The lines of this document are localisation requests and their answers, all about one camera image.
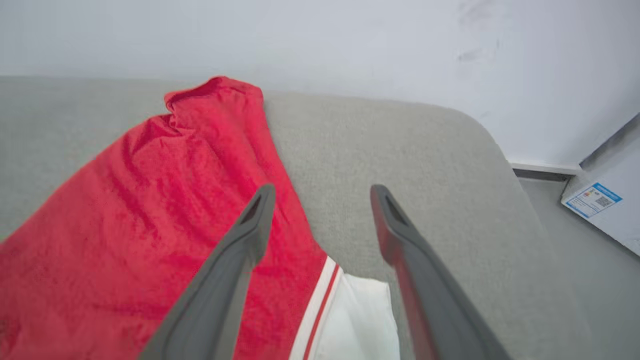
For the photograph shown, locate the white appliance panel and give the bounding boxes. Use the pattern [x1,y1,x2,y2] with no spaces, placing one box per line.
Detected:
[560,114,640,257]

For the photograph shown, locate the blue and white label sticker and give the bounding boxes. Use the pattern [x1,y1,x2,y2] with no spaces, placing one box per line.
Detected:
[561,182,624,219]

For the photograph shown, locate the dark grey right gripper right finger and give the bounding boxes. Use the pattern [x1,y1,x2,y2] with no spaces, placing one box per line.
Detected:
[369,184,511,360]

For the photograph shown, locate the red and white basketball jersey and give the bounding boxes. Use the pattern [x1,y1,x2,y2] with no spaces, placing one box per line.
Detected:
[0,76,401,360]

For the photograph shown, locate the white skirting board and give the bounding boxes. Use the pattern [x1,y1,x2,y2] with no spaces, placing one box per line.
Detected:
[508,160,584,176]

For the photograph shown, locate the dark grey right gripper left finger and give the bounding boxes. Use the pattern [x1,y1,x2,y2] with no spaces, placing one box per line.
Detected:
[139,183,277,360]

